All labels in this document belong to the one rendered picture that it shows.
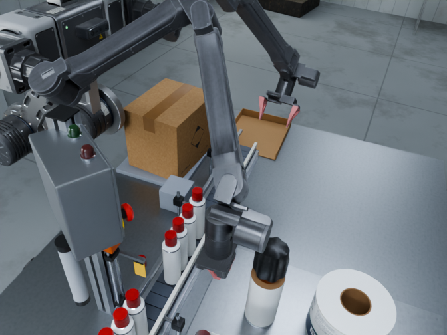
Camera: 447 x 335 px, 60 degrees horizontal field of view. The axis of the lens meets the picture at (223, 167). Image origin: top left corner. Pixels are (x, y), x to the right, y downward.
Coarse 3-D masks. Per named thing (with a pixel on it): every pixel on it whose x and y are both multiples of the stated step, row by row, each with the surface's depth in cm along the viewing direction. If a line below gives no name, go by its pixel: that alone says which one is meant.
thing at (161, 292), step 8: (248, 152) 169; (208, 200) 145; (200, 240) 130; (160, 280) 117; (152, 288) 115; (160, 288) 115; (168, 288) 115; (152, 296) 113; (160, 296) 113; (168, 296) 113; (176, 296) 114; (152, 304) 111; (160, 304) 111; (152, 312) 109; (160, 312) 109; (168, 312) 110; (152, 320) 108; (160, 328) 106
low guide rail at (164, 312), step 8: (256, 144) 168; (248, 160) 160; (200, 248) 124; (192, 256) 121; (192, 264) 119; (184, 272) 116; (184, 280) 116; (176, 288) 112; (168, 304) 108; (160, 320) 104; (152, 328) 102
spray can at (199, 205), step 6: (192, 192) 119; (198, 192) 118; (192, 198) 120; (198, 198) 119; (204, 198) 123; (192, 204) 120; (198, 204) 120; (204, 204) 121; (198, 210) 121; (204, 210) 123; (198, 216) 123; (204, 216) 125; (198, 222) 125; (204, 222) 128; (198, 228) 126; (198, 234) 128
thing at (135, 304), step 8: (128, 296) 90; (136, 296) 90; (128, 304) 91; (136, 304) 91; (144, 304) 94; (128, 312) 92; (136, 312) 92; (144, 312) 95; (136, 320) 94; (144, 320) 96; (136, 328) 96; (144, 328) 98
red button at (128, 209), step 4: (124, 204) 77; (128, 204) 78; (124, 208) 76; (128, 208) 76; (124, 212) 77; (128, 212) 76; (132, 212) 77; (124, 216) 77; (128, 216) 76; (132, 216) 77; (128, 220) 77
